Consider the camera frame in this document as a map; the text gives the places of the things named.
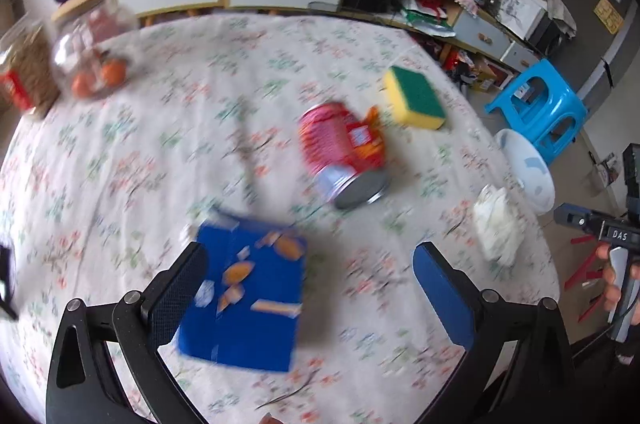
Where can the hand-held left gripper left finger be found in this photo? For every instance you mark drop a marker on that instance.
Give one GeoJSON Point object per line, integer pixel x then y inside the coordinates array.
{"type": "Point", "coordinates": [172, 299]}

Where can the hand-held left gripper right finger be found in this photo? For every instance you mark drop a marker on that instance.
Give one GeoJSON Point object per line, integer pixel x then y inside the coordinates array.
{"type": "Point", "coordinates": [445, 299]}

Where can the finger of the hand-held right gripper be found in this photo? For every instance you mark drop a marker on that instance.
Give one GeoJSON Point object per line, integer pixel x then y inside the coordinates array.
{"type": "Point", "coordinates": [575, 219]}

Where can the white plastic basin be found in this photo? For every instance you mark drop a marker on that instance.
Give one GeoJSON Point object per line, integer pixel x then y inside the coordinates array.
{"type": "Point", "coordinates": [530, 169]}

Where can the blue cracker box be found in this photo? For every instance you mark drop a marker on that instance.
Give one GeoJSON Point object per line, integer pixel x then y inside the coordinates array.
{"type": "Point", "coordinates": [250, 299]}

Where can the red tin can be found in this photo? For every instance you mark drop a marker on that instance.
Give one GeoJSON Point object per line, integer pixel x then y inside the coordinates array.
{"type": "Point", "coordinates": [345, 149]}

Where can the yellow green sponge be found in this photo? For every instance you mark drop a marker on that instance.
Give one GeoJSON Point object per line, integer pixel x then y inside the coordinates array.
{"type": "Point", "coordinates": [412, 96]}

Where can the person's right hand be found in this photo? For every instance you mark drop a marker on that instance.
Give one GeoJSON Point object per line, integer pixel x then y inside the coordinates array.
{"type": "Point", "coordinates": [611, 284]}

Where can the blue plastic stool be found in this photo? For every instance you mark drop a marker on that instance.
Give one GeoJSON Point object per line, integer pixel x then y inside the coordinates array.
{"type": "Point", "coordinates": [540, 99]}

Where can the yellow note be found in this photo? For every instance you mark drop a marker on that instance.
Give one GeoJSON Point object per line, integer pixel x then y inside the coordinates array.
{"type": "Point", "coordinates": [609, 16]}

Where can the white microwave oven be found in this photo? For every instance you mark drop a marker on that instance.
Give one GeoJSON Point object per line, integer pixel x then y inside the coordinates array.
{"type": "Point", "coordinates": [530, 11]}

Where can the low wooden side cabinet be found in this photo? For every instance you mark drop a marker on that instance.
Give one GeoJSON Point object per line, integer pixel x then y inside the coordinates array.
{"type": "Point", "coordinates": [475, 29]}

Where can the orange fruit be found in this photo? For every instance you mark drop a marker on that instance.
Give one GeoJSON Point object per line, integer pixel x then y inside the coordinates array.
{"type": "Point", "coordinates": [82, 85]}
{"type": "Point", "coordinates": [113, 74]}

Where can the green and white plastic bag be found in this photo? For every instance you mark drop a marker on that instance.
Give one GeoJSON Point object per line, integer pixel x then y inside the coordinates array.
{"type": "Point", "coordinates": [427, 16]}

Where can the glass jar with red label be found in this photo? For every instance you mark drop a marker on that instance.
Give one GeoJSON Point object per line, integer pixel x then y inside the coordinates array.
{"type": "Point", "coordinates": [25, 74]}

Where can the glass jar with wooden lid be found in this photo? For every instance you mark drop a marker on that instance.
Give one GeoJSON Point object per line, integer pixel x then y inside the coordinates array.
{"type": "Point", "coordinates": [92, 39]}

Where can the red metal frame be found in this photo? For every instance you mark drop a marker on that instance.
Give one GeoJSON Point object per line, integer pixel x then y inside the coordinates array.
{"type": "Point", "coordinates": [585, 279]}

